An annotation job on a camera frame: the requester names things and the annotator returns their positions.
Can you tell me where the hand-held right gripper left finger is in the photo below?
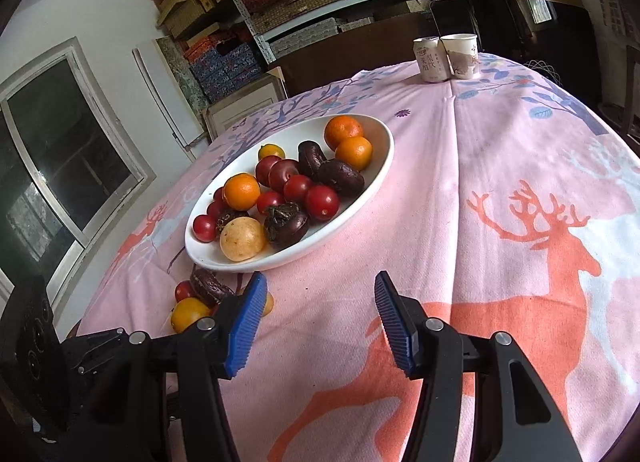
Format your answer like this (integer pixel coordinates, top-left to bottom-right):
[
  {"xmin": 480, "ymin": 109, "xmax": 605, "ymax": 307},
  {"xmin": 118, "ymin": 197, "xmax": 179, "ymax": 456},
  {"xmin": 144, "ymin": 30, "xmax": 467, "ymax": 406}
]
[{"xmin": 92, "ymin": 272, "xmax": 268, "ymax": 462}]

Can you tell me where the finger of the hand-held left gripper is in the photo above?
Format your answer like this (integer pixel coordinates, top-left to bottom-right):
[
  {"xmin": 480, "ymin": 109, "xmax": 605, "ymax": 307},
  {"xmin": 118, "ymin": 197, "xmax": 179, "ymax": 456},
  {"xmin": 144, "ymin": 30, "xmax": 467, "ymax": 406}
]
[{"xmin": 62, "ymin": 328, "xmax": 132, "ymax": 378}]

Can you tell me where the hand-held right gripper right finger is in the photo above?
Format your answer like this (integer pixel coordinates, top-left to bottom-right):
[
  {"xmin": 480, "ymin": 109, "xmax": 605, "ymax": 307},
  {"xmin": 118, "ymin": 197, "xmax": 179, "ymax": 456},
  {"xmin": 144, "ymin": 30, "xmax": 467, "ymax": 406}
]
[{"xmin": 375, "ymin": 271, "xmax": 583, "ymax": 462}]

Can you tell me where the dark purple passion fruit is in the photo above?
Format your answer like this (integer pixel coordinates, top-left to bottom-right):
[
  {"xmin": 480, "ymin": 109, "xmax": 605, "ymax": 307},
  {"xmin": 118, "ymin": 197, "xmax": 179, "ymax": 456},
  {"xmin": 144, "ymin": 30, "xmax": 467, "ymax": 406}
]
[
  {"xmin": 215, "ymin": 209, "xmax": 248, "ymax": 233},
  {"xmin": 298, "ymin": 141, "xmax": 328, "ymax": 181},
  {"xmin": 190, "ymin": 266, "xmax": 236, "ymax": 307},
  {"xmin": 316, "ymin": 159, "xmax": 365, "ymax": 197}
]

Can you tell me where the yellow-orange round fruit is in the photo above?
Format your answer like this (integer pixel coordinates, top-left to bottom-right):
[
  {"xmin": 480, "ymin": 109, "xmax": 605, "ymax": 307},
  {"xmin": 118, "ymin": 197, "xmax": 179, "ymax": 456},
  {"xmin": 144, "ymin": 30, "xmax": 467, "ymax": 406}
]
[{"xmin": 171, "ymin": 297, "xmax": 212, "ymax": 334}]

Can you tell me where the large pale yellow fruit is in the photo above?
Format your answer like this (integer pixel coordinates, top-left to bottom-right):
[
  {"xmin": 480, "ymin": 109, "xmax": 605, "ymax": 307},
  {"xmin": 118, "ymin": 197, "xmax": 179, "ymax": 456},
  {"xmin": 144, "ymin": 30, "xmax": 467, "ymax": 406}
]
[{"xmin": 220, "ymin": 217, "xmax": 268, "ymax": 262}]

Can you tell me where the dark red plum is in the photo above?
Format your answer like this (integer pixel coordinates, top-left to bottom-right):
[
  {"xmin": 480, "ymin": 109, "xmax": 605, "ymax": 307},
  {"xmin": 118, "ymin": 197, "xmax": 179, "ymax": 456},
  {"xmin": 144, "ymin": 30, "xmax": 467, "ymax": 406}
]
[{"xmin": 268, "ymin": 159, "xmax": 301, "ymax": 193}]

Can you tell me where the white oval plate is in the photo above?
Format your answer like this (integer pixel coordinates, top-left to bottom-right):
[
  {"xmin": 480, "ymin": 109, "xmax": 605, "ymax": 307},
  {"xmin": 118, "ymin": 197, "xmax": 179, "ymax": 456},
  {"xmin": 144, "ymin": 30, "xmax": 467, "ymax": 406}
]
[{"xmin": 184, "ymin": 114, "xmax": 395, "ymax": 273}]

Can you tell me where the pink deer print tablecloth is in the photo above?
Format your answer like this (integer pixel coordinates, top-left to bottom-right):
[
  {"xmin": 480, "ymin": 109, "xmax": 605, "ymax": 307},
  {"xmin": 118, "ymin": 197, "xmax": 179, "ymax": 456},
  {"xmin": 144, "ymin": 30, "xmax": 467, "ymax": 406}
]
[{"xmin": 75, "ymin": 52, "xmax": 640, "ymax": 462}]

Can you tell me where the white framed window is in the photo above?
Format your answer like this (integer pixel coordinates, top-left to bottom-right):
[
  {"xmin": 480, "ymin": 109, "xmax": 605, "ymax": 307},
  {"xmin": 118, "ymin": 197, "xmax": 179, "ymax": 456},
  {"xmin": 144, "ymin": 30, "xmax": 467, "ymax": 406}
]
[{"xmin": 0, "ymin": 36, "xmax": 158, "ymax": 293}]

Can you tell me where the light wooden framed panel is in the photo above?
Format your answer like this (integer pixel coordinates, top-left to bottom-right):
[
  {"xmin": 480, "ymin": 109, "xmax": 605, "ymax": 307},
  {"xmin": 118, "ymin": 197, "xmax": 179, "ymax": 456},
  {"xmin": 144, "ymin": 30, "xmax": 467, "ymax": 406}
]
[{"xmin": 200, "ymin": 66, "xmax": 288, "ymax": 143}]

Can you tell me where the white board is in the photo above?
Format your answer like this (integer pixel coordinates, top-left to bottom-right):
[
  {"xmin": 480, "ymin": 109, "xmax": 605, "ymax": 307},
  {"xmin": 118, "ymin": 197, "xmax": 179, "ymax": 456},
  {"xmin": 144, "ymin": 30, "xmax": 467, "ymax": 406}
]
[{"xmin": 132, "ymin": 44, "xmax": 206, "ymax": 147}]

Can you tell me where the stack of blue floral boxes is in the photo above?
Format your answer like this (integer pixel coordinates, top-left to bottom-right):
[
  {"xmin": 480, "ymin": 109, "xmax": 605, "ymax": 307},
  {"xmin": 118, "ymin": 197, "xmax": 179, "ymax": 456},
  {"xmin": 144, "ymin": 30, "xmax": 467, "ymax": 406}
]
[{"xmin": 185, "ymin": 39, "xmax": 263, "ymax": 102}]

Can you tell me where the grey stone slab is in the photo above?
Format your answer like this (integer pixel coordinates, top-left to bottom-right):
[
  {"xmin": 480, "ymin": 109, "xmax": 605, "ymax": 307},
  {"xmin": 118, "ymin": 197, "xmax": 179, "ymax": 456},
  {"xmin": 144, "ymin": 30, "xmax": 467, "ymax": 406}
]
[{"xmin": 156, "ymin": 36, "xmax": 208, "ymax": 115}]

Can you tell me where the pale drink can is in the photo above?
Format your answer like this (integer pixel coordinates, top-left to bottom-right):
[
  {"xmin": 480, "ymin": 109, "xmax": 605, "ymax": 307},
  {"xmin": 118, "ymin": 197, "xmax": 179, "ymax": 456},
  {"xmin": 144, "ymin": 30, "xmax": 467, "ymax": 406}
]
[{"xmin": 413, "ymin": 36, "xmax": 451, "ymax": 82}]

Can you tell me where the dark brown cabinet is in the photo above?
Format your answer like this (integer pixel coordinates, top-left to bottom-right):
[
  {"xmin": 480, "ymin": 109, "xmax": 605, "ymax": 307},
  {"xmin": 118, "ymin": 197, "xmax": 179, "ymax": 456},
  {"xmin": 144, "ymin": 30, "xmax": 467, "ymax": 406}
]
[{"xmin": 267, "ymin": 16, "xmax": 431, "ymax": 97}]

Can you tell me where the white paper cup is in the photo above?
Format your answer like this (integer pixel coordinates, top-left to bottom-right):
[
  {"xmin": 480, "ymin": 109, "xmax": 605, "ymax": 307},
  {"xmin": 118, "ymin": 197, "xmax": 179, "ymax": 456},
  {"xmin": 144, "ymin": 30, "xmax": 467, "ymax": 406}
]
[{"xmin": 440, "ymin": 34, "xmax": 481, "ymax": 80}]

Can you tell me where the black panel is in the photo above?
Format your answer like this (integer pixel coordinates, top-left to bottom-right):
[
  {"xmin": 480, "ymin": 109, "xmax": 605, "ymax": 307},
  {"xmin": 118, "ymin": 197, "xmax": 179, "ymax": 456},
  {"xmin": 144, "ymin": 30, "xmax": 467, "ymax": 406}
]
[{"xmin": 429, "ymin": 0, "xmax": 531, "ymax": 55}]

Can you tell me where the stack of tan straw boxes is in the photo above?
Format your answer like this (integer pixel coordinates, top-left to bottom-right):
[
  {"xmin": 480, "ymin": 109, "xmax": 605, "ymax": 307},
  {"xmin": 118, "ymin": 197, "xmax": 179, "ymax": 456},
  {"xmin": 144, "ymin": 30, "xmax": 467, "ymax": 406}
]
[{"xmin": 150, "ymin": 0, "xmax": 226, "ymax": 40}]

